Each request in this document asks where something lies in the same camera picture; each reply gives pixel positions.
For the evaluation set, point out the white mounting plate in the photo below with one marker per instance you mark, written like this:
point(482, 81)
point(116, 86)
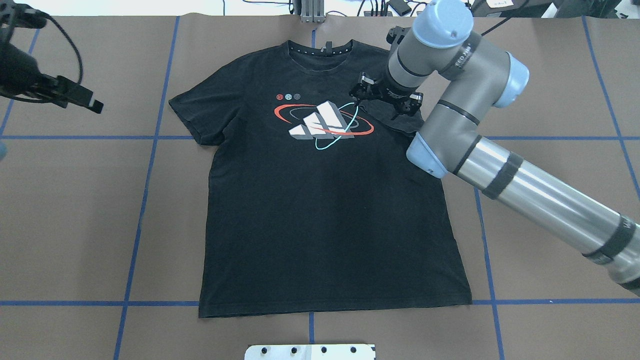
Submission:
point(341, 351)

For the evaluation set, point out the aluminium frame post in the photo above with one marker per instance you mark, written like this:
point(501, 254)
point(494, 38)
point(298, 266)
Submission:
point(310, 11)

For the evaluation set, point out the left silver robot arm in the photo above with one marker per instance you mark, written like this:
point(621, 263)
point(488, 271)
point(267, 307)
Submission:
point(20, 76)

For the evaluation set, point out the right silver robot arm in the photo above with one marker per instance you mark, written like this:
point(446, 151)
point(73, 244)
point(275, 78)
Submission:
point(528, 113)

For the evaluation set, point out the black printed t-shirt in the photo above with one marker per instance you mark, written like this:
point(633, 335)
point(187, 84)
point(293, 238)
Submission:
point(313, 205)

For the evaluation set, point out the black power strip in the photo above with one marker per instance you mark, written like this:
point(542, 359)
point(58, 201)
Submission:
point(388, 8)

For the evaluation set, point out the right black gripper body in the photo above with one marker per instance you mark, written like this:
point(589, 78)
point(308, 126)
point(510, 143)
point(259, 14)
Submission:
point(390, 92)

